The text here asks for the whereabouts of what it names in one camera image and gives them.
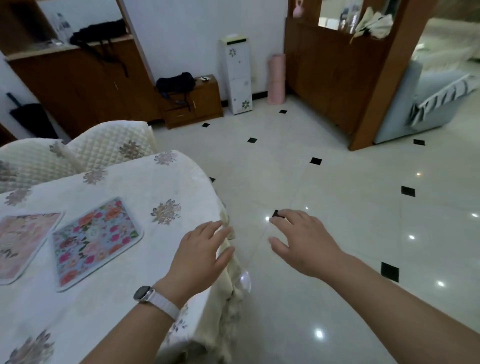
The grey-blue sofa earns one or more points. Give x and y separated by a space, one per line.
397 112

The pink vase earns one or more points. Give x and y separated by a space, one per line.
297 10

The blue floral placemat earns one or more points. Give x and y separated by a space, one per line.
93 243

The white folded umbrella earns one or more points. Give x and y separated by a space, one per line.
375 24

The clear plastic bottle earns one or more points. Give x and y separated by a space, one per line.
63 30

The clear bottles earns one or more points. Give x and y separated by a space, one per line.
352 18

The table with cream tablecloth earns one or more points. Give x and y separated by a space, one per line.
123 180

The pink floral placemat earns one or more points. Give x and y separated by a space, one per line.
26 243

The black umbrella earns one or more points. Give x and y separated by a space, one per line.
33 120

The tall brown wooden cabinet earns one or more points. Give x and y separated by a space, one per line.
75 93

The cream quilted chair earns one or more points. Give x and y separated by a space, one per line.
33 161
112 142

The person's left hand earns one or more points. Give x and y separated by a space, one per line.
195 262

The person's left forearm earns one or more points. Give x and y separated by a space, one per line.
127 337

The person's right forearm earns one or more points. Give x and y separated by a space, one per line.
405 315

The pink rolled mat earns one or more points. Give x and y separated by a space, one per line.
276 78

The striped fringed throw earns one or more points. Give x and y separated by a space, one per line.
438 101

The brown wooden partition cabinet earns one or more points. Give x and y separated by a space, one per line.
330 75

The beige sofa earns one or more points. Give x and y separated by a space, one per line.
450 52

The smartwatch with white band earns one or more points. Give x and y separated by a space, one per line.
159 302

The person's right hand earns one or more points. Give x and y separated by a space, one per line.
315 247

